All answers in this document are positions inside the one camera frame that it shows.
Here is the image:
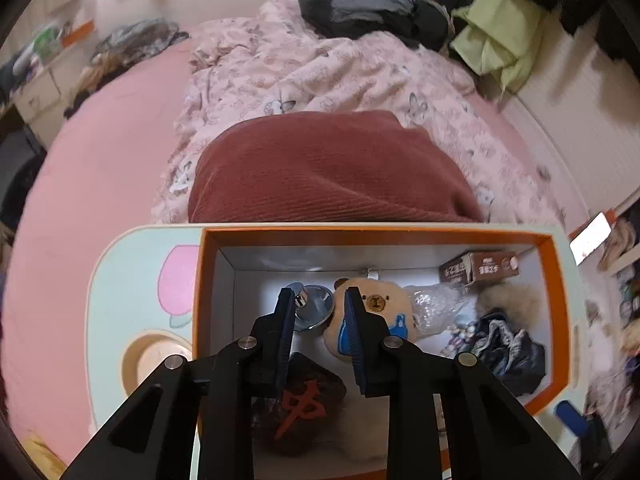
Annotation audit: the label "clear glass cup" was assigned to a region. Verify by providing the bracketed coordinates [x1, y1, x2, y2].
[287, 282, 337, 333]

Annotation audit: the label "grey fur pompom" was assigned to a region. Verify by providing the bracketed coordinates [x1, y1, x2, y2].
[320, 395, 391, 461]

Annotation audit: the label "clear plastic bag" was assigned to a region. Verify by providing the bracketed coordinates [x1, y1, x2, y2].
[405, 282, 471, 336]

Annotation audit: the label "beige plush cloth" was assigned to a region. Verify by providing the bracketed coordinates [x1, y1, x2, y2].
[600, 220, 637, 271]

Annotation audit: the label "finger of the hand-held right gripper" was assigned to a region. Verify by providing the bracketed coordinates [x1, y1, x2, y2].
[556, 401, 596, 443]

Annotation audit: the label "orange cardboard box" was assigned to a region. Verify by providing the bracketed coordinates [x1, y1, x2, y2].
[191, 227, 573, 480]

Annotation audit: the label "smartphone with lit screen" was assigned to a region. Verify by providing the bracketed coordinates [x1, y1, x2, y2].
[570, 212, 613, 266]

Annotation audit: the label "brown bear plush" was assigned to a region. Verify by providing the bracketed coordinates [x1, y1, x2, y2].
[320, 277, 416, 358]

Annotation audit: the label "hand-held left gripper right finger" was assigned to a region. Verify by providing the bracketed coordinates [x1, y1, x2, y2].
[342, 286, 583, 480]

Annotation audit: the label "light green garment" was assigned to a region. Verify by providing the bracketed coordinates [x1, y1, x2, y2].
[450, 0, 546, 93]

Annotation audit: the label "orange and white box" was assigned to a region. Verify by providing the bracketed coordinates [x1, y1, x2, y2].
[60, 20, 96, 46]

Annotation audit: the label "tan and black garment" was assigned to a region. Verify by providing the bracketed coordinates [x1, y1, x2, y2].
[65, 55, 126, 116]

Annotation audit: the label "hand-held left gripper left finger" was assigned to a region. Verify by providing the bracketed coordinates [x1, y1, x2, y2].
[60, 285, 301, 480]

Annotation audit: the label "brown fur pompom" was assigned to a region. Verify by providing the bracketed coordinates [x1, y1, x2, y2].
[477, 282, 543, 323]

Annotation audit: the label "small brown carton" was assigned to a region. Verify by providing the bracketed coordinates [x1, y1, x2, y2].
[439, 251, 521, 293]

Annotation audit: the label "grey patterned cloth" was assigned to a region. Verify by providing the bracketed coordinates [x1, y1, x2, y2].
[90, 19, 191, 66]

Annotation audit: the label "black lace cloth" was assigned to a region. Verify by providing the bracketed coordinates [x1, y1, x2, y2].
[467, 312, 546, 396]

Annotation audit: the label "small white figurine keychain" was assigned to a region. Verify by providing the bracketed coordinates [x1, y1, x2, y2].
[447, 322, 481, 356]

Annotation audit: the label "maroon corduroy cushion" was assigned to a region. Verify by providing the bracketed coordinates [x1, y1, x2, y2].
[187, 110, 486, 225]

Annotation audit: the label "green plastic bag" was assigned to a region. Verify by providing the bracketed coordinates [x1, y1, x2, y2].
[32, 25, 63, 58]

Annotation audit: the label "pink floral blanket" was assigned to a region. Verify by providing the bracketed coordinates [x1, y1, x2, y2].
[150, 0, 566, 226]

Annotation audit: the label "pile of dark clothes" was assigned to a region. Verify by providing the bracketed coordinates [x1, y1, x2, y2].
[297, 0, 456, 51]

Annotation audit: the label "white window blind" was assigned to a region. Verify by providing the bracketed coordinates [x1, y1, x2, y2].
[520, 35, 640, 211]

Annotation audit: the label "white nightstand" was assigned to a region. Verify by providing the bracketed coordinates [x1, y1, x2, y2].
[12, 67, 66, 136]

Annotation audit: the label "cluttered shelf items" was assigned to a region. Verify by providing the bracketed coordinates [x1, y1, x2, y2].
[597, 260, 640, 411]

